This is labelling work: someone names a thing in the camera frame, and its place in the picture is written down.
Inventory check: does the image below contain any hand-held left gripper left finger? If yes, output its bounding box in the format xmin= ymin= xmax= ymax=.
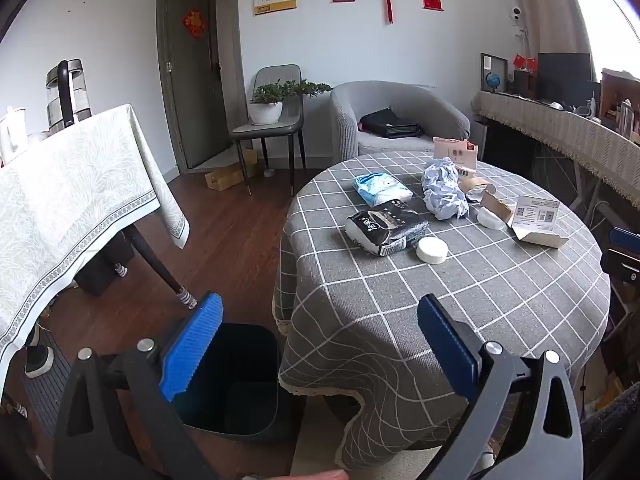
xmin=52 ymin=291 xmax=223 ymax=480

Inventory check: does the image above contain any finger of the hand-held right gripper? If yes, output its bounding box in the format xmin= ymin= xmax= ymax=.
xmin=600 ymin=226 xmax=640 ymax=288

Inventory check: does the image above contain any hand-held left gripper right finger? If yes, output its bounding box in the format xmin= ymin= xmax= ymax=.
xmin=416 ymin=294 xmax=585 ymax=480

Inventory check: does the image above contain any dark trash bin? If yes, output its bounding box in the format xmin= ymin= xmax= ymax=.
xmin=177 ymin=322 xmax=293 ymax=436

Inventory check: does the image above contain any white round lid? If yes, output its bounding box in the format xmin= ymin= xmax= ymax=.
xmin=416 ymin=236 xmax=449 ymax=264

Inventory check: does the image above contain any black plastic packet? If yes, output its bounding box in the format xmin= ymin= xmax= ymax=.
xmin=345 ymin=199 xmax=430 ymax=257

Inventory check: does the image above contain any grey checked tablecloth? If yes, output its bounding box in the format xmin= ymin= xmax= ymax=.
xmin=272 ymin=151 xmax=612 ymax=471

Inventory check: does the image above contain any open cardboard box white label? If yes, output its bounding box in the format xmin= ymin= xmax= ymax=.
xmin=510 ymin=195 xmax=570 ymax=249

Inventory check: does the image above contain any black table leg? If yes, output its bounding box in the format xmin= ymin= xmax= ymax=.
xmin=127 ymin=225 xmax=198 ymax=309

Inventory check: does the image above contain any black storage box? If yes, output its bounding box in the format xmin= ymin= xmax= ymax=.
xmin=75 ymin=237 xmax=136 ymax=297

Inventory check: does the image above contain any small white container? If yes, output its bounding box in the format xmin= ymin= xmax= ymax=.
xmin=476 ymin=207 xmax=507 ymax=231

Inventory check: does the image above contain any torn brown cardboard piece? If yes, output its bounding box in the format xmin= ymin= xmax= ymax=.
xmin=480 ymin=185 xmax=516 ymax=226

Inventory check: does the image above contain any crumpled pale blue paper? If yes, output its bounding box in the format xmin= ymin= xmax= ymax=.
xmin=421 ymin=157 xmax=470 ymax=221

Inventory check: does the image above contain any dark ribbed floor mat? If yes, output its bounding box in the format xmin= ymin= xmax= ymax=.
xmin=22 ymin=332 xmax=73 ymax=436

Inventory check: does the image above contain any beige floor mat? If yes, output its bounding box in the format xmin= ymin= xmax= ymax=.
xmin=290 ymin=392 xmax=368 ymax=476

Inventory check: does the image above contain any blue wet wipes pack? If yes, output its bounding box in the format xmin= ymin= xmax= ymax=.
xmin=352 ymin=171 xmax=413 ymax=207

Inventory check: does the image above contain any black monitor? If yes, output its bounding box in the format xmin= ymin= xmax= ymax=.
xmin=537 ymin=52 xmax=592 ymax=103

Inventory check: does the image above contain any pink cardboard box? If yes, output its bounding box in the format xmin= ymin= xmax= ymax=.
xmin=432 ymin=136 xmax=478 ymax=177

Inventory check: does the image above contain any white patterned tablecloth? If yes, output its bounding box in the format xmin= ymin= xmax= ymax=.
xmin=0 ymin=104 xmax=191 ymax=386

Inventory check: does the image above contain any framed globe picture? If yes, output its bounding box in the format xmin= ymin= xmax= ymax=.
xmin=480 ymin=53 xmax=509 ymax=96

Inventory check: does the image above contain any black bag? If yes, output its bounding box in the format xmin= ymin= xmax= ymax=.
xmin=359 ymin=108 xmax=425 ymax=139

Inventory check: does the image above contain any beige curtain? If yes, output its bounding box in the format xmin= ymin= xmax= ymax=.
xmin=515 ymin=0 xmax=606 ymax=91

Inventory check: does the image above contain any potted plant white pot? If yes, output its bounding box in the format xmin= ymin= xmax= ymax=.
xmin=248 ymin=79 xmax=333 ymax=126

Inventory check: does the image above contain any grey armchair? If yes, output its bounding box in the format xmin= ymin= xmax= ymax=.
xmin=330 ymin=81 xmax=472 ymax=163

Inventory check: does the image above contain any grey door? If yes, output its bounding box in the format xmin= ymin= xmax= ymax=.
xmin=157 ymin=0 xmax=223 ymax=171

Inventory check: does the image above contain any white kettle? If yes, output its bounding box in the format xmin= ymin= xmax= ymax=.
xmin=0 ymin=106 xmax=28 ymax=166

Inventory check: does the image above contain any grey dining chair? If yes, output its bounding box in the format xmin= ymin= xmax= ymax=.
xmin=229 ymin=64 xmax=307 ymax=197

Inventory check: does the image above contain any glass electric kettle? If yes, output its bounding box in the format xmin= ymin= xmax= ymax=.
xmin=46 ymin=59 xmax=93 ymax=131

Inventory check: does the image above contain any red door ornament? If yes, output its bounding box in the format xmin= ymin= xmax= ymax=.
xmin=181 ymin=7 xmax=207 ymax=40

